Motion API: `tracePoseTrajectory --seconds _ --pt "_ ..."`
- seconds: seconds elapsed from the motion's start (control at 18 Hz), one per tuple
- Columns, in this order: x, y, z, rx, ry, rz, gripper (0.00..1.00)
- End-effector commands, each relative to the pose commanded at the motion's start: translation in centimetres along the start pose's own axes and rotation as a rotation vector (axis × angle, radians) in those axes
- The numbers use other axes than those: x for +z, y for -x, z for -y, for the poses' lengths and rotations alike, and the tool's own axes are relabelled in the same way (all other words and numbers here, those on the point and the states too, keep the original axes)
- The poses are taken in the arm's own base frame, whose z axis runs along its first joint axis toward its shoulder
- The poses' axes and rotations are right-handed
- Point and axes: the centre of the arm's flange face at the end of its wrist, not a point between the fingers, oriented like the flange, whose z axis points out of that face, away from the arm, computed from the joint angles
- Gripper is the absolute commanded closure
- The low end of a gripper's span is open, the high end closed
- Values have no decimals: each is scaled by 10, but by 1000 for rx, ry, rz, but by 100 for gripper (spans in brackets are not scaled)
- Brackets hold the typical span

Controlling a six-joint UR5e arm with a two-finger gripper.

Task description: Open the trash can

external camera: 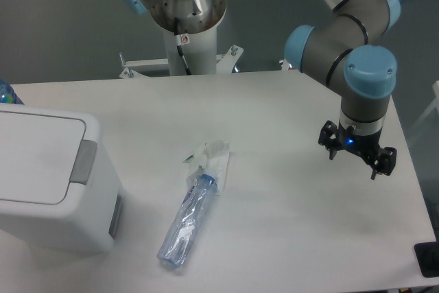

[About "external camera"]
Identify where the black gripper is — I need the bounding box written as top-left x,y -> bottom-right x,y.
318,121 -> 397,180

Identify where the white push-button trash can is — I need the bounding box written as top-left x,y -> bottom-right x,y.
1,104 -> 124,253

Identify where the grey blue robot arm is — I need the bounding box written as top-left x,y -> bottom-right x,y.
284,0 -> 401,177

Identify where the blue bottle behind trash can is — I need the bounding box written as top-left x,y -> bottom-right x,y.
0,79 -> 23,104

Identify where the white object at right edge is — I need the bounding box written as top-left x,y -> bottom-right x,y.
407,81 -> 438,145

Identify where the metal table clamp bolt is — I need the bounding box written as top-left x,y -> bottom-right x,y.
279,59 -> 296,71

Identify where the black device at table edge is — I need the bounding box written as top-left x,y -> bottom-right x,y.
414,242 -> 438,278

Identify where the crumpled white plastic wrapper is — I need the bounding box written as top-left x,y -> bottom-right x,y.
183,140 -> 230,196

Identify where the clear plastic water bottle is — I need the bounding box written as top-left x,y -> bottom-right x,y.
157,174 -> 218,269

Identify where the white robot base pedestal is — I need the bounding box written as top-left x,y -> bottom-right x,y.
118,0 -> 244,80

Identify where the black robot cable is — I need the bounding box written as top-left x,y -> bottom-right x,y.
167,0 -> 207,76

